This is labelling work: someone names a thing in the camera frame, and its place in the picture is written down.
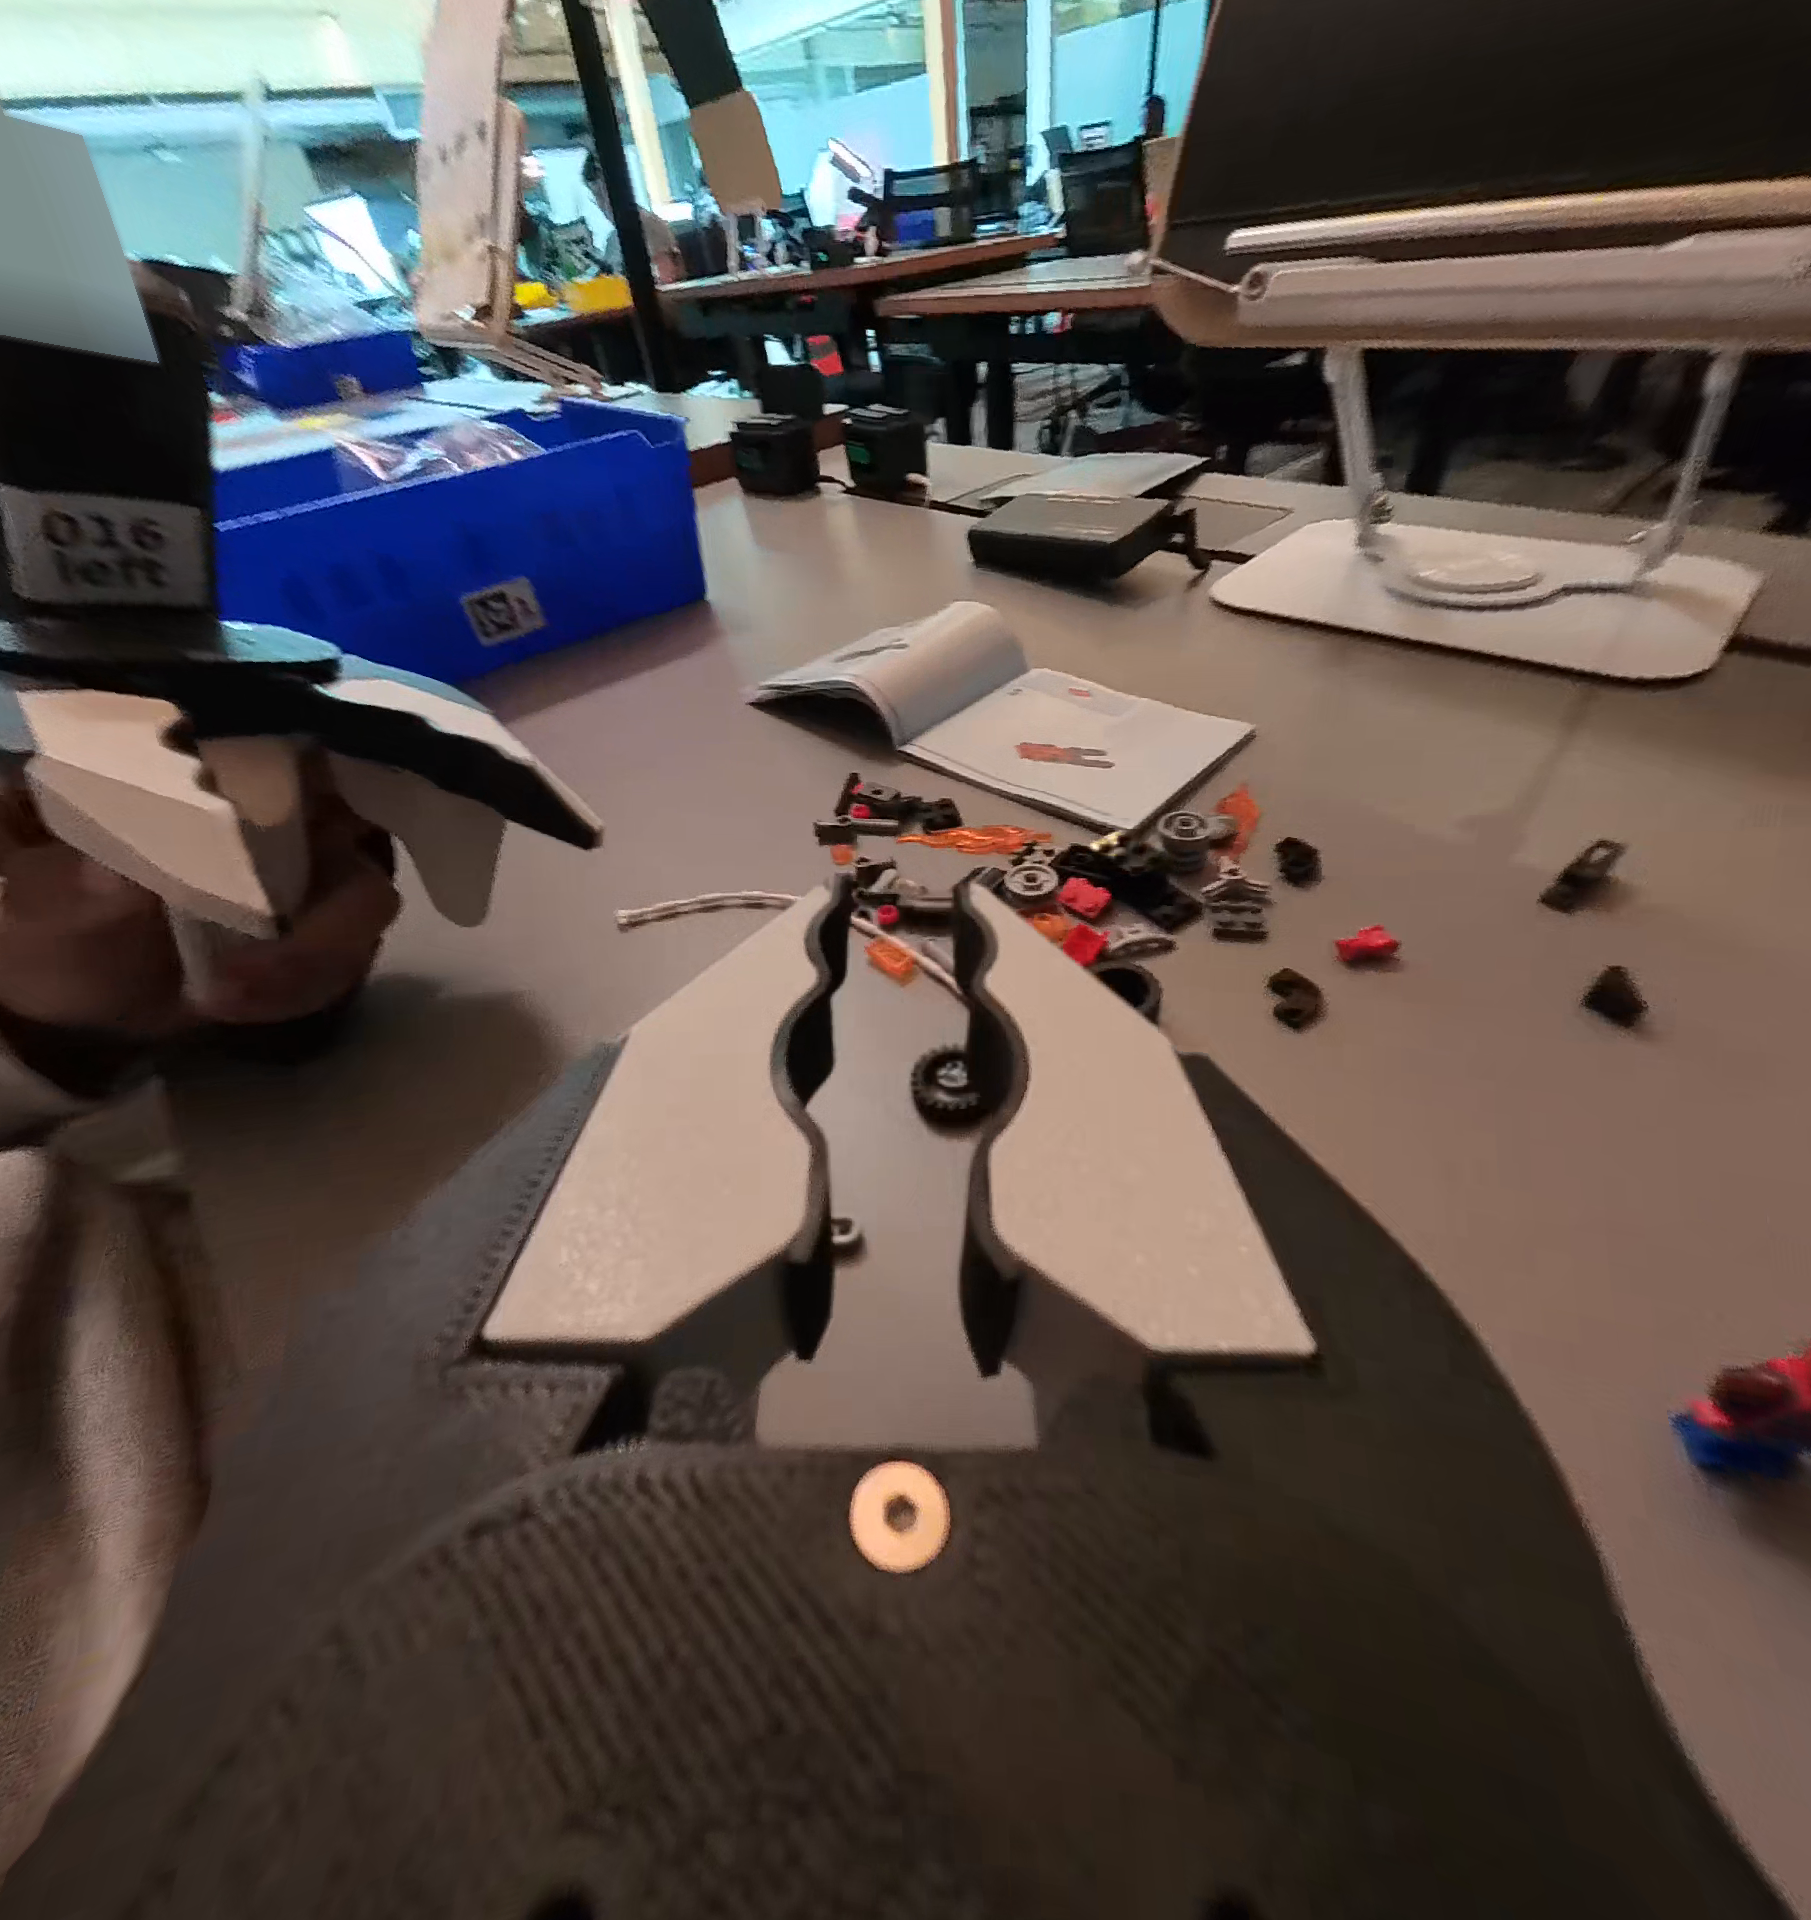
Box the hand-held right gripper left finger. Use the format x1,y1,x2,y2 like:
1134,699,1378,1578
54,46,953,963
480,875,861,1368

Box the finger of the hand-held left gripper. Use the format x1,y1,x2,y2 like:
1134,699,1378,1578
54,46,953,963
22,698,321,941
197,674,603,926

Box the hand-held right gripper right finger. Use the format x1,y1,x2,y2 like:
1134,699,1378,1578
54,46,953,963
953,875,1320,1380

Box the pile of lego pieces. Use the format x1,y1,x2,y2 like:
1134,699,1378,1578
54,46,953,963
812,773,1409,1037

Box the lego instruction booklet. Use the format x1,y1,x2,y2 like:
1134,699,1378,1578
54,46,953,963
750,600,1258,835

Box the person's left forearm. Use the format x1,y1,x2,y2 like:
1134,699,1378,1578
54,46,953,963
0,870,240,1914

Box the red blue lego figure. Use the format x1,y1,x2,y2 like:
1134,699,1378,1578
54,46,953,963
1669,1327,1811,1481

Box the person's left hand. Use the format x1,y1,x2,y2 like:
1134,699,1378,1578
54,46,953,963
0,757,406,1051

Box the large blue plastic bin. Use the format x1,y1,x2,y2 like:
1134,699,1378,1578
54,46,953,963
213,402,710,688

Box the small blue plastic bin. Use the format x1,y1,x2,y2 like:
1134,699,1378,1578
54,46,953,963
216,330,431,414

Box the clear plastic bags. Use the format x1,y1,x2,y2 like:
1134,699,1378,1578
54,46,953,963
333,418,552,484

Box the black charger block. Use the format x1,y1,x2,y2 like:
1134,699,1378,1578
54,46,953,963
732,412,820,496
844,406,928,494

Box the cardboard sign with stand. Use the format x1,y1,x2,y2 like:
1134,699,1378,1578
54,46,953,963
414,0,651,398

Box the black pillar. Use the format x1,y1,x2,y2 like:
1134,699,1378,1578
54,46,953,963
559,0,671,393

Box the wooden office desk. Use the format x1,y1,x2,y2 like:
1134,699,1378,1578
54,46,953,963
661,232,1064,394
875,255,1168,453

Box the black power adapter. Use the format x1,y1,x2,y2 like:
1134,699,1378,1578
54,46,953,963
969,492,1182,584

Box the black brown board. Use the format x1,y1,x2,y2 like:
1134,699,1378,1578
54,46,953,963
639,0,787,215

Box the white laptop stand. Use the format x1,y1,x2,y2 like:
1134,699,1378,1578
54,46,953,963
1208,226,1811,685

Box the white lego chain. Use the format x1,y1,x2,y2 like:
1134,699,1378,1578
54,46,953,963
615,887,971,999

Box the grey desk cable flap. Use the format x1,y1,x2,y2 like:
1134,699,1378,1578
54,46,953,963
926,451,1298,559

